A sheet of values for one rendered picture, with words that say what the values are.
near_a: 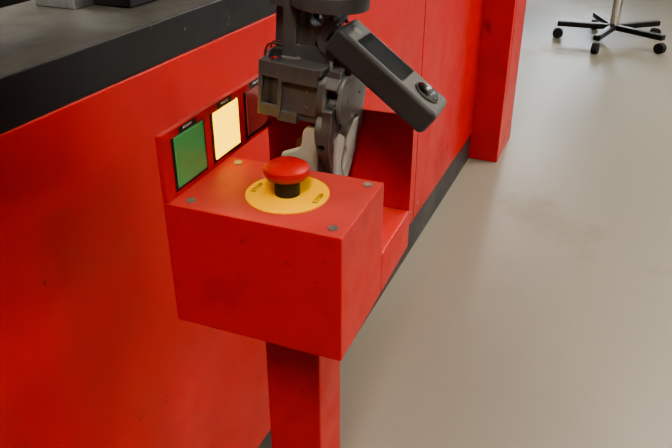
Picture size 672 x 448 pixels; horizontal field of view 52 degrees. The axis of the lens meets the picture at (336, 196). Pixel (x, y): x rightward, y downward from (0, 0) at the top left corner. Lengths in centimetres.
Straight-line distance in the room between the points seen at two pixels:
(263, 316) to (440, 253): 143
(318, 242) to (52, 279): 30
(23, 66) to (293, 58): 23
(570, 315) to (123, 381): 123
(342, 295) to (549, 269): 147
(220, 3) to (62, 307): 40
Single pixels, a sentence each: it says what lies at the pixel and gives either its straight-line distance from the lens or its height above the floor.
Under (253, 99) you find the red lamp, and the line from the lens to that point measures 69.
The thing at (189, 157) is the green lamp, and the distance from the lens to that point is 60.
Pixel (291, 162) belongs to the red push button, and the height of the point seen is 81.
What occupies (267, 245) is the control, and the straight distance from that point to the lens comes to 56.
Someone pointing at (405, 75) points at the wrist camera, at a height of 87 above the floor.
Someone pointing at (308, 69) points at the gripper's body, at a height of 87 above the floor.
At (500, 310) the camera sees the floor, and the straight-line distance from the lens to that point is 181.
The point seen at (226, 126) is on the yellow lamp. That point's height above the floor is 81.
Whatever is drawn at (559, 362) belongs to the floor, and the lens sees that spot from 169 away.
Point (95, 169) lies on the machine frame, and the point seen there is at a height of 75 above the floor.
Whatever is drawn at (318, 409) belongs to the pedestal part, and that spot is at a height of 52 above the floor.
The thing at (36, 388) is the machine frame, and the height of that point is 57.
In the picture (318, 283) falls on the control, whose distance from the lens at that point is 56.
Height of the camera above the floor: 105
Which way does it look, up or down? 27 degrees down
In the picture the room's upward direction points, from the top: straight up
